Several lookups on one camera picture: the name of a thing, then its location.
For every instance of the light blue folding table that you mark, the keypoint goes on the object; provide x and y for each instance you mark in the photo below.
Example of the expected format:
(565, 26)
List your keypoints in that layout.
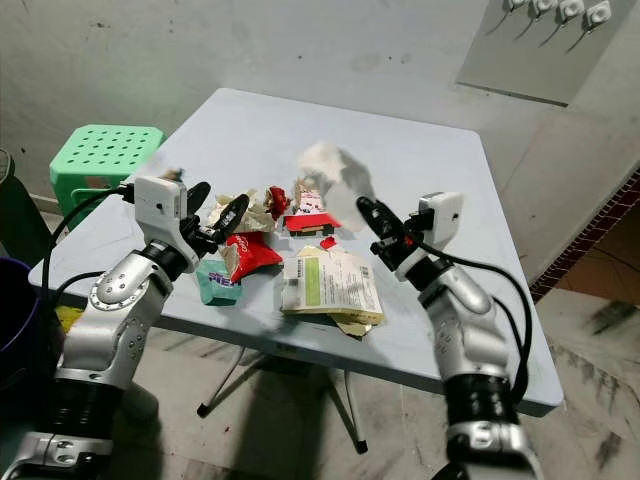
(260, 140)

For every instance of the crumpled beige paper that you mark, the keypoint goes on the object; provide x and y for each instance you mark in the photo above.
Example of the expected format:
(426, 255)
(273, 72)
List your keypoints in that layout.
(228, 205)

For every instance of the tan paper packet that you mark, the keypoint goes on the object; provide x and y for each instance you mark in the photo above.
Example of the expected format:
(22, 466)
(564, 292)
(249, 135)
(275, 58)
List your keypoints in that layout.
(360, 324)

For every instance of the white wall socket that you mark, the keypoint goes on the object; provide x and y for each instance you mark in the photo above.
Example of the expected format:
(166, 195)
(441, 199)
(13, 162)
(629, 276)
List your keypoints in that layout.
(517, 3)
(598, 13)
(571, 9)
(544, 5)

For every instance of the dark purple rubbish bin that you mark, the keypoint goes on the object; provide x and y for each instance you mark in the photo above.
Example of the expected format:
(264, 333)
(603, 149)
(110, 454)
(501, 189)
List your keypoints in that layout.
(20, 320)

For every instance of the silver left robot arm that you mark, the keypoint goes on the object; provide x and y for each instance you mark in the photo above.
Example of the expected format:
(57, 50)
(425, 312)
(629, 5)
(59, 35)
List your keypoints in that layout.
(110, 300)

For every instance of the crumpled red foil wrapper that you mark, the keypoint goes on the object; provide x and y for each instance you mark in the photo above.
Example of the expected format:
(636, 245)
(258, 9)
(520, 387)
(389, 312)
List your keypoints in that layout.
(277, 200)

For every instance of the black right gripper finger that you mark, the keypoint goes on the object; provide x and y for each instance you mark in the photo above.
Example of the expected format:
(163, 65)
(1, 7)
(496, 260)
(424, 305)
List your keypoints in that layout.
(386, 219)
(370, 222)

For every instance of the white green printed packet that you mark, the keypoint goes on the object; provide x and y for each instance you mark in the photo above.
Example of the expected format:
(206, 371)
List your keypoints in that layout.
(328, 283)

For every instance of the dark green chair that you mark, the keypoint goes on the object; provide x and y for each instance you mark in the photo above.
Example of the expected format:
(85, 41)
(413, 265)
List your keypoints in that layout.
(20, 215)

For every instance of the grey wall panel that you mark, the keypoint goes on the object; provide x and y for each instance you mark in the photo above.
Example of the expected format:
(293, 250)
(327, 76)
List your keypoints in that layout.
(530, 55)

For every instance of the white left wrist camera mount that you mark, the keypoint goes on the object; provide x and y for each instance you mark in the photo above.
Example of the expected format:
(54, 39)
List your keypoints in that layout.
(160, 205)

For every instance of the yellow wrapper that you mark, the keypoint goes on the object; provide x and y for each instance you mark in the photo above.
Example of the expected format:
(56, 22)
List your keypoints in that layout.
(70, 318)

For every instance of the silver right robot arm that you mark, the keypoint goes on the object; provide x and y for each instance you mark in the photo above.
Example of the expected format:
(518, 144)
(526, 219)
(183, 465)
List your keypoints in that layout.
(465, 320)

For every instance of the red snack wrapper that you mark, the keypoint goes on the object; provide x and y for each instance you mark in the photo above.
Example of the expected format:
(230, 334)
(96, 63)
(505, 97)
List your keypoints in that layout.
(250, 255)

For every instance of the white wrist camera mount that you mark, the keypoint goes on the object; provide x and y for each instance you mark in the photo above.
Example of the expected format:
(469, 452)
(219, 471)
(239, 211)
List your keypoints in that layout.
(160, 205)
(442, 215)

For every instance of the red white torn carton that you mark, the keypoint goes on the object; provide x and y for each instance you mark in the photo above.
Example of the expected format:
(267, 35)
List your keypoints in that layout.
(310, 208)

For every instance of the small red scrap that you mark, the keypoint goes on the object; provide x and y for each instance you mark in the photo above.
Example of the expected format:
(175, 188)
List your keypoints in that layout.
(326, 243)

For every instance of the green plastic stool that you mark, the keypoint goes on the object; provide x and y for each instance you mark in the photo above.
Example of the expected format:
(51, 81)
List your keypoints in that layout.
(105, 155)

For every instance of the crumpled white tissue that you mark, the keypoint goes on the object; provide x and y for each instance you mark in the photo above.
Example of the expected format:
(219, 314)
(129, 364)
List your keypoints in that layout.
(322, 165)

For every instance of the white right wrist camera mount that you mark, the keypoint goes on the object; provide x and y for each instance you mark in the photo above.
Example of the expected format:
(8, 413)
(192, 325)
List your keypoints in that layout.
(442, 215)

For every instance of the teal small carton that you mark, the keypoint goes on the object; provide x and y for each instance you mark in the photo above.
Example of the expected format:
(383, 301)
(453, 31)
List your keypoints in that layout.
(218, 285)

